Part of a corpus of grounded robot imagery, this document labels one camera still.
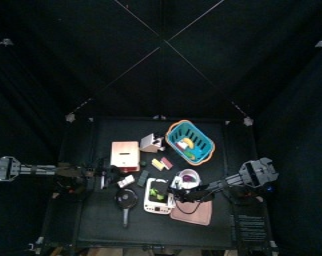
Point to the yellow toy banana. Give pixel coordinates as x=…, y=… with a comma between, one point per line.
x=188, y=143

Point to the small dark green toy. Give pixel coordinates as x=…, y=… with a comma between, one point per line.
x=142, y=163

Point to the pink toy block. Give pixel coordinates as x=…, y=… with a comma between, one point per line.
x=167, y=163

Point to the pink cutting board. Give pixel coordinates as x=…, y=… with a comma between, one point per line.
x=192, y=212

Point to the green toy vegetable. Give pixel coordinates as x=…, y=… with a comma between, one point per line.
x=189, y=155

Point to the red and white toy food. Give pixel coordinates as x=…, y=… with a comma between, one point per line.
x=181, y=145

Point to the small wooden toy house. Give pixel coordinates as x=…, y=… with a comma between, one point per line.
x=150, y=142

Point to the dark rectangular toy block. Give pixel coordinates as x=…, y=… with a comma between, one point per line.
x=142, y=178

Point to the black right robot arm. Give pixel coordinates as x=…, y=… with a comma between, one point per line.
x=247, y=176

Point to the black toy frying pan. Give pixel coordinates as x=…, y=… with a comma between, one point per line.
x=125, y=199

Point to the green toy leaf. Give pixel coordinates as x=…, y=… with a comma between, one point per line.
x=156, y=194

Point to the yellow toy block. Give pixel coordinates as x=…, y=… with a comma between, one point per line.
x=157, y=164

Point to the teal basket with orange rim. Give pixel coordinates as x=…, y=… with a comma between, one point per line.
x=189, y=142

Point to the white bowl with purple inside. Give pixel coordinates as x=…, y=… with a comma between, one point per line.
x=188, y=178

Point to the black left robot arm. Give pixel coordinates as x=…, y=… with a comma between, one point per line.
x=29, y=169

